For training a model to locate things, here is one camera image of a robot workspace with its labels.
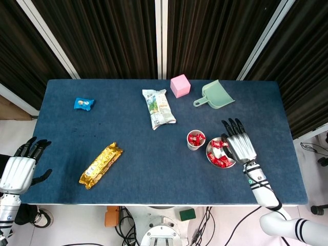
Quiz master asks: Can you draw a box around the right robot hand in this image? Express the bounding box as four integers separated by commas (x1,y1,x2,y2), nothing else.
220,117,258,165

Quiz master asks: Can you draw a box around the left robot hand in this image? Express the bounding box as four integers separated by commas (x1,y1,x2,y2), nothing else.
0,136,53,195

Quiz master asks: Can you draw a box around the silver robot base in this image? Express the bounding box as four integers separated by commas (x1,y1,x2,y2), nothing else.
140,215,183,246

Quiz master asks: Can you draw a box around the silver metal plate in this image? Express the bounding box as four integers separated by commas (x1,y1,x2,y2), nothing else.
206,136,237,169

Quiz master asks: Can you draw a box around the white paper cup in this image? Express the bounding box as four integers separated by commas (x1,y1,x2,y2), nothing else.
186,129,207,152

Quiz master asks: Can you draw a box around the black white sneaker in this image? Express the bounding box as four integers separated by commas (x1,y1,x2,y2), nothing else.
32,208,54,229

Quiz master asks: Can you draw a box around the green plastic dustpan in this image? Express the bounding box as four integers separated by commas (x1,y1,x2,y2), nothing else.
193,79,235,110

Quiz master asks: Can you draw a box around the gold biscuit pack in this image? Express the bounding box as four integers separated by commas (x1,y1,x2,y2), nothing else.
78,142,124,190

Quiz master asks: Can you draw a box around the green block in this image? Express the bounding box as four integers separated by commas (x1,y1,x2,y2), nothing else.
179,208,197,221

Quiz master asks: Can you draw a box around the pink foam cube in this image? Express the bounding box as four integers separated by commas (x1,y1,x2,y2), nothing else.
170,74,192,98

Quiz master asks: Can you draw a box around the blue felt table cover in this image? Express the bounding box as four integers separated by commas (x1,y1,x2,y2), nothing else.
19,78,308,206

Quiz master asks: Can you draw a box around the white snack bag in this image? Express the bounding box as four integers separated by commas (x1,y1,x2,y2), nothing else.
142,89,177,131

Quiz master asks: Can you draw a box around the blue snack packet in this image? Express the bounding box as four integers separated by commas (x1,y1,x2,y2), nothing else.
73,97,95,112

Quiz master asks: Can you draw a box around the black chair base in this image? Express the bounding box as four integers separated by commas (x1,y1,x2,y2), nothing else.
310,153,328,216

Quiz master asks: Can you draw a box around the orange box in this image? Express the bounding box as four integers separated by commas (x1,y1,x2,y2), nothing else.
104,206,121,228

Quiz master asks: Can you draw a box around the dark pleated curtain panel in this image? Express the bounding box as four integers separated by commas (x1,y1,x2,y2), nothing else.
167,0,282,80
31,0,157,79
244,0,328,140
0,0,74,111

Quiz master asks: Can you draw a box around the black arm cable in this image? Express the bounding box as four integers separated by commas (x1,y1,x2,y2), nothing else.
243,163,283,211

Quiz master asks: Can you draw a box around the white frame rail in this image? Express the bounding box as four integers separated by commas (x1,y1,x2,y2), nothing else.
293,122,328,141
0,83,39,117

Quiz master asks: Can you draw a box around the black floor cable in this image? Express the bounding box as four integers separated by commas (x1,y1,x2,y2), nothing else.
188,206,216,246
115,206,140,246
225,204,262,246

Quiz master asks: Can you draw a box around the white frame post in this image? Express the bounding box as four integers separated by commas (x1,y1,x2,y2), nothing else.
236,0,296,81
15,0,81,79
154,0,169,80

